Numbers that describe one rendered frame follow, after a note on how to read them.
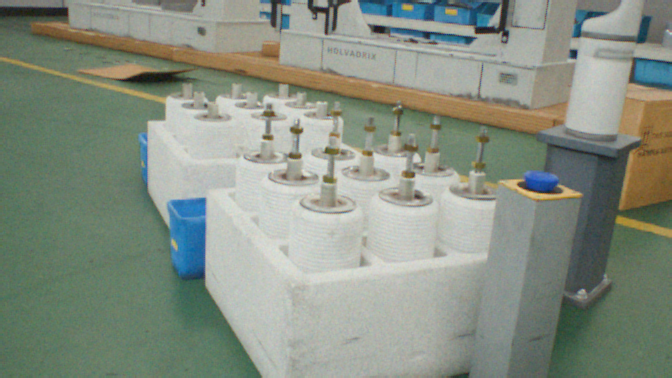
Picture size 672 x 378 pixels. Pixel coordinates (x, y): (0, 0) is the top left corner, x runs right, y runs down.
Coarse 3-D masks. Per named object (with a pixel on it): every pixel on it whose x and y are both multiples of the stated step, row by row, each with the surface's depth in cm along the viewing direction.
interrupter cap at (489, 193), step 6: (450, 186) 99; (456, 186) 99; (462, 186) 100; (486, 186) 100; (456, 192) 96; (462, 192) 97; (486, 192) 98; (492, 192) 98; (468, 198) 95; (474, 198) 94; (480, 198) 94; (486, 198) 94; (492, 198) 95
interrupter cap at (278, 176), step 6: (270, 174) 98; (276, 174) 98; (282, 174) 99; (306, 174) 100; (312, 174) 100; (270, 180) 96; (276, 180) 95; (282, 180) 96; (288, 180) 97; (300, 180) 97; (306, 180) 97; (312, 180) 97; (318, 180) 97
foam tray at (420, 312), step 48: (240, 240) 98; (288, 240) 94; (240, 288) 99; (288, 288) 81; (336, 288) 83; (384, 288) 86; (432, 288) 90; (480, 288) 94; (240, 336) 101; (288, 336) 82; (336, 336) 85; (384, 336) 89; (432, 336) 92
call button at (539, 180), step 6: (528, 174) 79; (534, 174) 79; (540, 174) 79; (546, 174) 79; (552, 174) 80; (528, 180) 78; (534, 180) 78; (540, 180) 77; (546, 180) 77; (552, 180) 78; (558, 180) 78; (528, 186) 79; (534, 186) 78; (540, 186) 78; (546, 186) 78; (552, 186) 78
